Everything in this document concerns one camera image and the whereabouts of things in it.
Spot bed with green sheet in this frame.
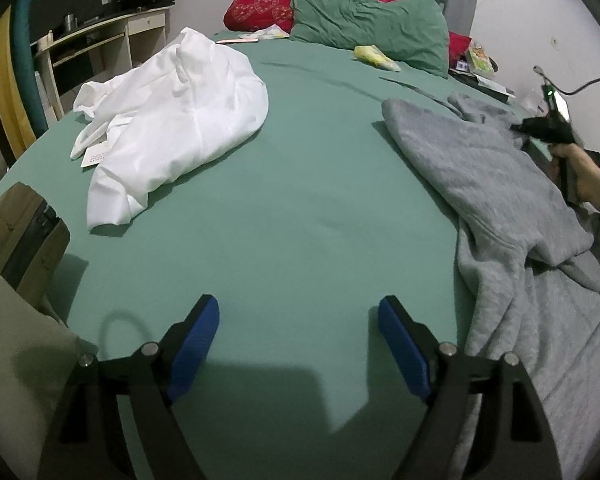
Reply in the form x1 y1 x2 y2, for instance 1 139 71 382
0 27 600 480

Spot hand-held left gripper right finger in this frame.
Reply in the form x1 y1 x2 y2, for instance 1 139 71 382
377 294 563 480

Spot grey hoodie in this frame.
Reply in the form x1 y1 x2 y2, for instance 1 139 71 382
381 91 600 480

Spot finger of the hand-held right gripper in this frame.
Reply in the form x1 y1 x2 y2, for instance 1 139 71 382
509 118 541 151

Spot white garment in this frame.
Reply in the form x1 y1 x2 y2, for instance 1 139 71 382
70 26 270 233

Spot beige cloth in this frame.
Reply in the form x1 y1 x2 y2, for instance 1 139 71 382
0 255 83 480

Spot white paper tag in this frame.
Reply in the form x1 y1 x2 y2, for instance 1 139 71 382
81 145 112 168

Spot teal curtain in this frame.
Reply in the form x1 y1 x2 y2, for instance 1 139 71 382
11 0 83 133

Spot white wooden desk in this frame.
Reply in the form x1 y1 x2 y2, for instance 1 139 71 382
32 6 173 121

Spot red heart-print pillow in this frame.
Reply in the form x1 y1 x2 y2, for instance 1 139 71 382
223 0 473 56

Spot green pillow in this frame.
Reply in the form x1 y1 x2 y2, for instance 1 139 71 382
287 0 451 80

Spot cardboard box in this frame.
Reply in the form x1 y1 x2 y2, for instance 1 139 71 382
0 182 72 306

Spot yellow curtain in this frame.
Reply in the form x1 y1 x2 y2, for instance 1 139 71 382
0 7 37 161

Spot person's right hand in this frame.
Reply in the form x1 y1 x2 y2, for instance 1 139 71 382
547 142 600 206

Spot black cable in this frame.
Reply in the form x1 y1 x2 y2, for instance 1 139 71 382
532 64 600 97

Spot yellow plastic bag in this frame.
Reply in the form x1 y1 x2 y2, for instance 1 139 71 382
352 45 402 73

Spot small items by pillow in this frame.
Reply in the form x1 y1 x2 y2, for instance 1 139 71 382
237 25 291 41

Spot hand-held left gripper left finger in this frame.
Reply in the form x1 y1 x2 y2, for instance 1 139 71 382
37 294 221 480

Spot pile of bedside clutter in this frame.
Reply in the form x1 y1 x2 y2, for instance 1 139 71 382
449 42 517 103

